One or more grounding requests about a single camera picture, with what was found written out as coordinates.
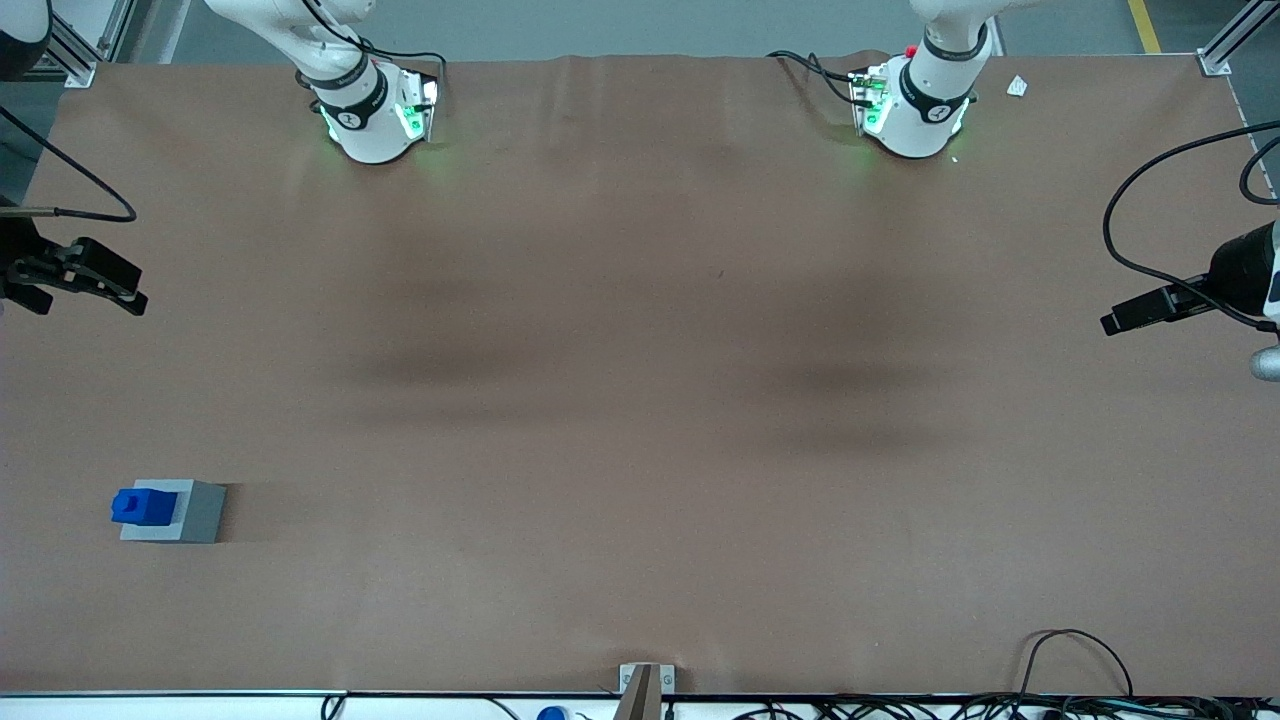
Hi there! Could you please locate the short black curved cable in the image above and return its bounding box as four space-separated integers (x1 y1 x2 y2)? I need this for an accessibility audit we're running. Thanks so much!
1239 134 1280 206

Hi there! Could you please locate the brown table mat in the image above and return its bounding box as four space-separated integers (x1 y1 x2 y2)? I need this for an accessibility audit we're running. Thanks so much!
0 50 1280 697

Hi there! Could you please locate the long black left-arm cable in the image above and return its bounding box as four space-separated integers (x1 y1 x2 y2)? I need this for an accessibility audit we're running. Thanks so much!
1102 120 1280 333

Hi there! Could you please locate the black base cable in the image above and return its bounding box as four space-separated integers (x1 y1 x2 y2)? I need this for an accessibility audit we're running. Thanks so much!
298 0 448 101
766 50 863 105

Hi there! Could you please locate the aluminium frame profile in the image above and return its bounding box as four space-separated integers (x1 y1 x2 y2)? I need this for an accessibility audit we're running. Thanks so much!
1198 0 1280 77
45 0 136 89

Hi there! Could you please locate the black looped cable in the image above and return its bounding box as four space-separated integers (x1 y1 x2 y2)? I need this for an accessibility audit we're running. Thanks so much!
1015 628 1134 701

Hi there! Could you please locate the blue plastic insert part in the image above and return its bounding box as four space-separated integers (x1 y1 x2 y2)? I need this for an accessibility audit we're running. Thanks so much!
110 487 179 528

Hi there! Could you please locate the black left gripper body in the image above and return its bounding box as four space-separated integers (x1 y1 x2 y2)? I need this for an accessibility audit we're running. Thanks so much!
1208 225 1273 319

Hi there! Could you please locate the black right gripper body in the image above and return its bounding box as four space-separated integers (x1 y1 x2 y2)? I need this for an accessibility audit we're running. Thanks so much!
0 215 77 292

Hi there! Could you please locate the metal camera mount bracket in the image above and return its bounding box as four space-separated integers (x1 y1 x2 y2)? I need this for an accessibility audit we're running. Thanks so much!
618 662 677 720

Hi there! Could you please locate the gray square base block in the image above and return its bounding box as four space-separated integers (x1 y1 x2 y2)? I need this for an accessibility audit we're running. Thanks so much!
120 480 227 544

